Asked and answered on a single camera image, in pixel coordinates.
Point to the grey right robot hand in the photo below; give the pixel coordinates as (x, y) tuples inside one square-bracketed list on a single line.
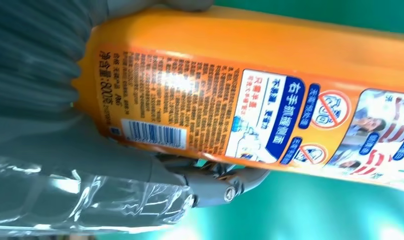
[(55, 165)]

